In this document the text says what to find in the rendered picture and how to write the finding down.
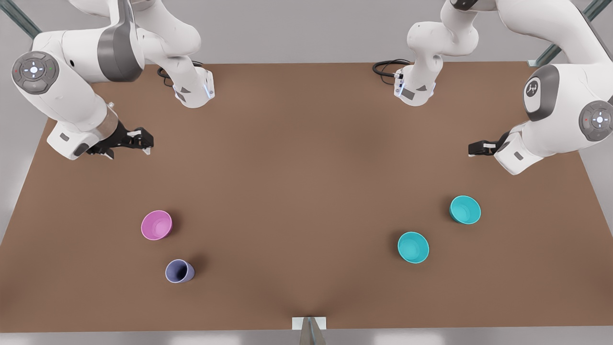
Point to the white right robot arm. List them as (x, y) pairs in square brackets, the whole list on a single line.
[(72, 57)]

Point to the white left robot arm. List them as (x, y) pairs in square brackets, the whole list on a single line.
[(565, 86)]

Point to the teal bowl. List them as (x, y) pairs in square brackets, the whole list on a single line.
[(413, 247), (465, 210)]

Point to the pink bowl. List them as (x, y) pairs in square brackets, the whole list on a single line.
[(156, 225)]

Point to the purple cup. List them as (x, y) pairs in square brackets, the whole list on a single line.
[(178, 271)]

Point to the silver frame post with foot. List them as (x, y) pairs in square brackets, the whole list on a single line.
[(310, 330)]

